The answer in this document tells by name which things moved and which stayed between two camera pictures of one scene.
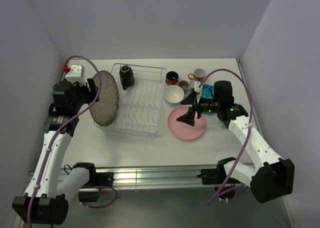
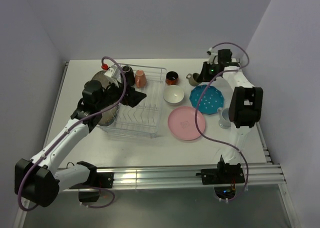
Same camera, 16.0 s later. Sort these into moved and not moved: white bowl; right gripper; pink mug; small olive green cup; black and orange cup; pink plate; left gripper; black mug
Moved: small olive green cup; pink mug; right gripper; left gripper
Not moved: white bowl; black and orange cup; black mug; pink plate
